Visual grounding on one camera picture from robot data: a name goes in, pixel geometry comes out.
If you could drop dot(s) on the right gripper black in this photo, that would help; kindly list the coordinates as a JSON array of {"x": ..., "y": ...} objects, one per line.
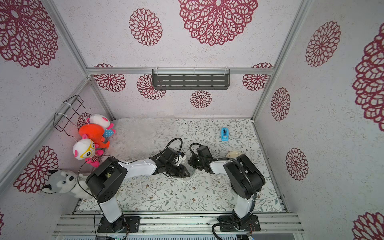
[{"x": 196, "y": 162}]

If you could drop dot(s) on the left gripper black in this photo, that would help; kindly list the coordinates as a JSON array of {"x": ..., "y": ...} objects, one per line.
[{"x": 181, "y": 173}]

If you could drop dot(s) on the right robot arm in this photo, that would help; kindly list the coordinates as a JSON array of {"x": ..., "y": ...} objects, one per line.
[{"x": 246, "y": 181}]

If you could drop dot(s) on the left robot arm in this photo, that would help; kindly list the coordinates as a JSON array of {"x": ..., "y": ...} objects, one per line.
[{"x": 106, "y": 180}]

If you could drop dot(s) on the cream plate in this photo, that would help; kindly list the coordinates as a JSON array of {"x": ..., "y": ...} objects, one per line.
[{"x": 233, "y": 154}]

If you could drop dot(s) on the blue tape dispenser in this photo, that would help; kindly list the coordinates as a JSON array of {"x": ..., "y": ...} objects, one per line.
[{"x": 225, "y": 134}]

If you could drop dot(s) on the floral table mat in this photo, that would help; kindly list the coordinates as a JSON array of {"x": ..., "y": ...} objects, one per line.
[{"x": 203, "y": 192}]

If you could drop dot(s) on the red orange plush toy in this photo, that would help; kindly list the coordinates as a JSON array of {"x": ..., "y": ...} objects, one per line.
[{"x": 95, "y": 133}]

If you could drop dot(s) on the white plush doll yellow glasses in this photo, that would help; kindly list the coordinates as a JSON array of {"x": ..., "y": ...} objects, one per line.
[{"x": 87, "y": 150}]

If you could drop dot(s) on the white pink plush toy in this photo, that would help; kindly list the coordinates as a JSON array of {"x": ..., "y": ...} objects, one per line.
[{"x": 104, "y": 123}]

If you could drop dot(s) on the grey husky plush toy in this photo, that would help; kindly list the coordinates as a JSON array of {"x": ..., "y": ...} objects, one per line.
[{"x": 67, "y": 182}]

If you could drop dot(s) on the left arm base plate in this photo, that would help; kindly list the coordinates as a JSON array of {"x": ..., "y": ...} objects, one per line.
[{"x": 121, "y": 225}]

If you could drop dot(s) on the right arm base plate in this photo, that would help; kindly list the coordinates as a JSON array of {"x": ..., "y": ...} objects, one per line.
[{"x": 233, "y": 224}]

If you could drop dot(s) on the grey metal wall shelf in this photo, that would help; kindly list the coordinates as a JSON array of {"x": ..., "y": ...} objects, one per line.
[{"x": 191, "y": 79}]

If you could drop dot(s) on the black wire wall basket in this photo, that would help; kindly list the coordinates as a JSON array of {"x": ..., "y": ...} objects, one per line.
[{"x": 71, "y": 115}]

